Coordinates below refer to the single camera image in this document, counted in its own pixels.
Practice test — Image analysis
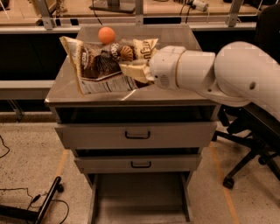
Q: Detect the metal frame railing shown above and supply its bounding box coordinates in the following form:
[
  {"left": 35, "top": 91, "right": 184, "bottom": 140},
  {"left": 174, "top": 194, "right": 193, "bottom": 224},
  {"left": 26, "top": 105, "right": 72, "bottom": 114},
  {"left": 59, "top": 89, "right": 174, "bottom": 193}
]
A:
[{"left": 0, "top": 0, "right": 264, "bottom": 33}]

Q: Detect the brown chip bag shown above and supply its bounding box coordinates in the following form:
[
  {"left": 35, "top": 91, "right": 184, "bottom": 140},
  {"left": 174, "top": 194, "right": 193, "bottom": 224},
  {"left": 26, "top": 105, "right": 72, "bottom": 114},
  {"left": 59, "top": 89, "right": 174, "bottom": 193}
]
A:
[{"left": 60, "top": 37, "right": 158, "bottom": 95}]

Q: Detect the bottom drawer with handle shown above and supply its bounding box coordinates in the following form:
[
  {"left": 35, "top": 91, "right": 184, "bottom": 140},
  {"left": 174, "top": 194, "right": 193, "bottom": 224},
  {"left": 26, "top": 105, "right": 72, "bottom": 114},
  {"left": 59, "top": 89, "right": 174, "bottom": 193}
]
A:
[{"left": 74, "top": 155, "right": 201, "bottom": 173}]

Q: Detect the black office chair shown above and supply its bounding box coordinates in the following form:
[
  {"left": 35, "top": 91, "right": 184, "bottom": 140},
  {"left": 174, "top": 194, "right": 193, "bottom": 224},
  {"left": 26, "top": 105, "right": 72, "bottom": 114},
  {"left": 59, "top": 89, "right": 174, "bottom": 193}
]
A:
[{"left": 213, "top": 3, "right": 280, "bottom": 189}]

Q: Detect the grey drawer cabinet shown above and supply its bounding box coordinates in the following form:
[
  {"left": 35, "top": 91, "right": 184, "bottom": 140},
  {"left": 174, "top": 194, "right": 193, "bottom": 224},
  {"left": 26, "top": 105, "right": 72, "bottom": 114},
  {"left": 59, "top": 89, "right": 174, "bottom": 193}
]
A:
[{"left": 44, "top": 24, "right": 229, "bottom": 224}]

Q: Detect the black floor cable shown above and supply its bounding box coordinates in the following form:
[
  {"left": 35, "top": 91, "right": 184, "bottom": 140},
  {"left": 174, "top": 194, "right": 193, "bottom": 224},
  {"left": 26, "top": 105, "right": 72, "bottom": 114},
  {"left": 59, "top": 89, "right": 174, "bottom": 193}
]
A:
[{"left": 0, "top": 134, "right": 70, "bottom": 224}]

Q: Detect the middle drawer with handle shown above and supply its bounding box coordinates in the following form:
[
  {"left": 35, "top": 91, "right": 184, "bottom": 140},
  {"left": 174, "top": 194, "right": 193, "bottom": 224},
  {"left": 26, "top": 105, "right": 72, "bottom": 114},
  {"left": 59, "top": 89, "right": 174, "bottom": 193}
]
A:
[{"left": 55, "top": 122, "right": 216, "bottom": 149}]

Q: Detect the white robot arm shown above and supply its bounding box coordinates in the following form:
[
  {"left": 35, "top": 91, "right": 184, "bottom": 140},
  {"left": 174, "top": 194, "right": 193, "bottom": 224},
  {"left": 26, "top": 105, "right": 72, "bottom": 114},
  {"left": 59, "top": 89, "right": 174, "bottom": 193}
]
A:
[{"left": 120, "top": 42, "right": 280, "bottom": 120}]

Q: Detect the orange ball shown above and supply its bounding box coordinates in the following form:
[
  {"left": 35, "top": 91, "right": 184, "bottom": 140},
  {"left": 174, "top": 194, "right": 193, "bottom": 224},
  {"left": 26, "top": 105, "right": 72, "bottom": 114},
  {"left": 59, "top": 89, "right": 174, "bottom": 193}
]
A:
[{"left": 98, "top": 26, "right": 116, "bottom": 45}]

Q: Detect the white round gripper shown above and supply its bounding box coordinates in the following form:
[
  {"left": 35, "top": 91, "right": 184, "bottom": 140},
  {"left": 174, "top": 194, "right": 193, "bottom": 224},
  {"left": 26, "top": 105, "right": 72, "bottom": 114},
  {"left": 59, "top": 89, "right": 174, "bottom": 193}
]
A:
[{"left": 119, "top": 45, "right": 186, "bottom": 90}]

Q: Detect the grey side bench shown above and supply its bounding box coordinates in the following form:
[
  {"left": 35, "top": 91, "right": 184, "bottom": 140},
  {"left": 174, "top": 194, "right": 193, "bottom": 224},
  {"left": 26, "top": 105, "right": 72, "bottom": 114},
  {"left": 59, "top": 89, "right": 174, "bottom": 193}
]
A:
[{"left": 0, "top": 80, "right": 54, "bottom": 100}]

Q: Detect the drawer with handle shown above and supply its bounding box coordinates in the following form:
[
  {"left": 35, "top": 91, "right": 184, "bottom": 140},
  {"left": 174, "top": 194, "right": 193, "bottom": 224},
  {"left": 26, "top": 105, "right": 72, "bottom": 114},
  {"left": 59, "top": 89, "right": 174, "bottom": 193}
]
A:
[
  {"left": 55, "top": 122, "right": 216, "bottom": 149},
  {"left": 74, "top": 155, "right": 201, "bottom": 173}
]

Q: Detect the black stand leg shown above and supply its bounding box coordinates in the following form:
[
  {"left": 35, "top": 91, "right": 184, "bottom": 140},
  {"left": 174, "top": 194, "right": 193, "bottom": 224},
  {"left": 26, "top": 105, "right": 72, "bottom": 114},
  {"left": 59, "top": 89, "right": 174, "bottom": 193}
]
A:
[{"left": 0, "top": 176, "right": 65, "bottom": 224}]

